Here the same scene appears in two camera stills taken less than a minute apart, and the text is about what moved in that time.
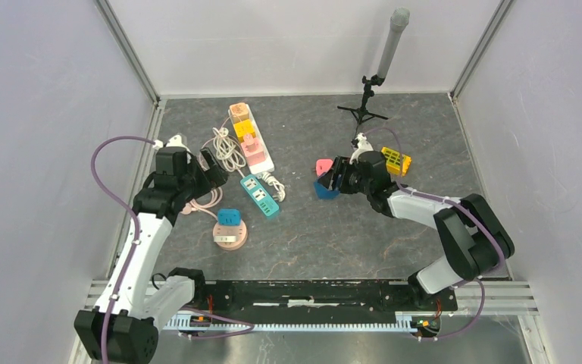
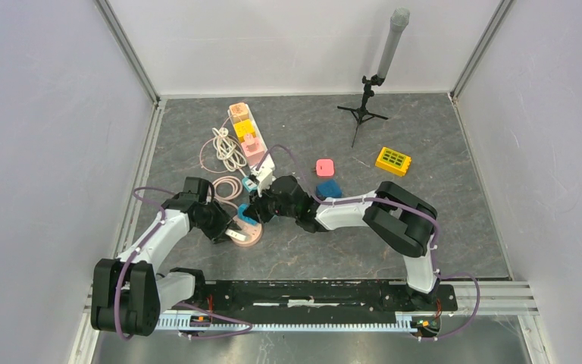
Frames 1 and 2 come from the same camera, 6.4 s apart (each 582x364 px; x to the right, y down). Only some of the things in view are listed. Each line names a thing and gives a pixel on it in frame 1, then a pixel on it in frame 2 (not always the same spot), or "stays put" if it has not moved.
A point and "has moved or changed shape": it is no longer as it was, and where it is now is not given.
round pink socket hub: (229, 237) has moved or changed shape
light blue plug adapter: (229, 217) has moved or changed shape
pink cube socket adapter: (254, 153) stays put
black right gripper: (341, 166) → (256, 210)
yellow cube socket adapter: (245, 127) stays put
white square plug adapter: (224, 239) has moved or changed shape
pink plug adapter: (323, 165) stays put
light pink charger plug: (248, 139) stays put
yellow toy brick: (397, 163) stays put
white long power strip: (267, 165) stays put
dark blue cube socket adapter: (323, 193) stays put
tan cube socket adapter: (239, 112) stays put
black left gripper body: (197, 183) → (215, 221)
